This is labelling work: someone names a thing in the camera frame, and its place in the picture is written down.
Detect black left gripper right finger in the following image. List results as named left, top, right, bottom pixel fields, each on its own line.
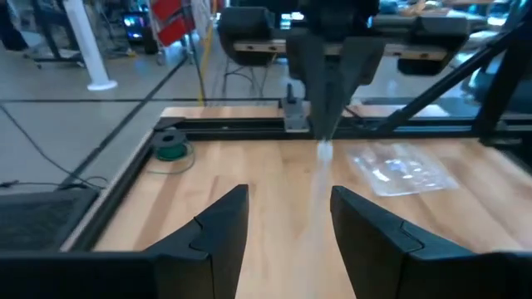
left=330, top=185, right=532, bottom=299

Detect tilted red bin rack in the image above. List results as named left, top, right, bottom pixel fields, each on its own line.
left=149, top=0, right=196, bottom=47

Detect black aluminium table frame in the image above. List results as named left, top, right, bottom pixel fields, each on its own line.
left=62, top=7, right=532, bottom=254

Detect yellow cable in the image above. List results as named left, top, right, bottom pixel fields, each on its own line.
left=198, top=22, right=215, bottom=105

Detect green wire spool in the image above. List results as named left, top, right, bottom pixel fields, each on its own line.
left=147, top=129, right=196, bottom=175

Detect black standing desk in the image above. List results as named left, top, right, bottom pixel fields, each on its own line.
left=24, top=0, right=86, bottom=70

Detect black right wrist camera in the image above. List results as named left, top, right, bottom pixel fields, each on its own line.
left=298, top=0, right=380, bottom=37

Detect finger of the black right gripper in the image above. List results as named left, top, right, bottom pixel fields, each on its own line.
left=330, top=37, right=386, bottom=140
left=286, top=35, right=333, bottom=140

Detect white tower fan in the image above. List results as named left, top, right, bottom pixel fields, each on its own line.
left=62, top=0, right=119, bottom=91

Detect thin black floor cable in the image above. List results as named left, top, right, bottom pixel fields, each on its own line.
left=0, top=103, right=107, bottom=191

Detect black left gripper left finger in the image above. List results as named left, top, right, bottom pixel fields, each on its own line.
left=0, top=184, right=250, bottom=299

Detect computer tower blue lights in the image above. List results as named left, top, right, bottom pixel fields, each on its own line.
left=122, top=14, right=146, bottom=42

